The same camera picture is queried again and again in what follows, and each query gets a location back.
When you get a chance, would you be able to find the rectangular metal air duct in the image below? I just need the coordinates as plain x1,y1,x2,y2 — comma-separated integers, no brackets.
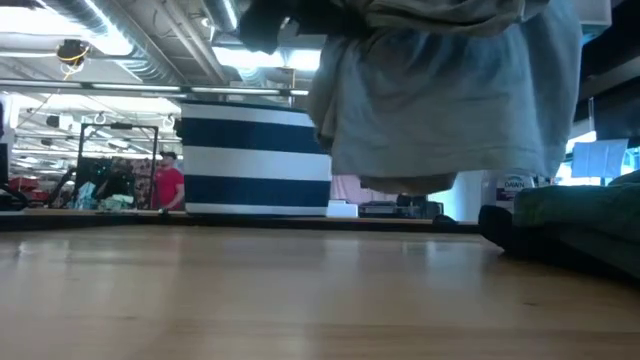
573,0,612,39

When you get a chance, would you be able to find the spray bottle with blue head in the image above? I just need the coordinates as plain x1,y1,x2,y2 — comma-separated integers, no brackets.
479,169,537,214

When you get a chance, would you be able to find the person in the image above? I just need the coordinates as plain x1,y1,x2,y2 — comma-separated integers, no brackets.
95,158,137,202
151,150,187,211

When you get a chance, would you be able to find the navy white striped fabric bin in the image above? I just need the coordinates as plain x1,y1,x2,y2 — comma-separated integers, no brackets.
175,99,334,218

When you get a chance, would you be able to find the white board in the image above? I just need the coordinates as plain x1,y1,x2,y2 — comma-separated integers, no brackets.
571,138,630,179

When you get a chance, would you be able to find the long ceiling light bar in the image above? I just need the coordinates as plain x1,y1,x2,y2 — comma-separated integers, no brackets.
0,78,311,99

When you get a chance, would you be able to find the short round air duct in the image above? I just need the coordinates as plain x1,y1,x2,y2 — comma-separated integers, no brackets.
202,0,242,32

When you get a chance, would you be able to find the black aluminium table frame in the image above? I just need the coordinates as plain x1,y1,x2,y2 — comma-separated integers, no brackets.
0,213,480,234

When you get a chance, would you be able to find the black screen panel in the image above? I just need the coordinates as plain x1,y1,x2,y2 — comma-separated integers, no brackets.
74,157,112,201

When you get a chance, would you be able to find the dark green garment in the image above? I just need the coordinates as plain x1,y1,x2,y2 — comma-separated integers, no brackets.
512,169,640,280

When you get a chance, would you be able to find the black background frame rig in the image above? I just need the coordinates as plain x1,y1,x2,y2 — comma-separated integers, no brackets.
77,123,160,209

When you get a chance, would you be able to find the silver spiral air duct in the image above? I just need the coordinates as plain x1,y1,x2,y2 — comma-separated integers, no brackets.
39,0,231,101

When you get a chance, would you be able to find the grey patterned garment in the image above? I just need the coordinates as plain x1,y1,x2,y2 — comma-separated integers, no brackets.
306,0,585,197

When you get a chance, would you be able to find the black T-shirt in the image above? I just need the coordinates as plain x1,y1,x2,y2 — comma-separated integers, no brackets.
476,204,640,282

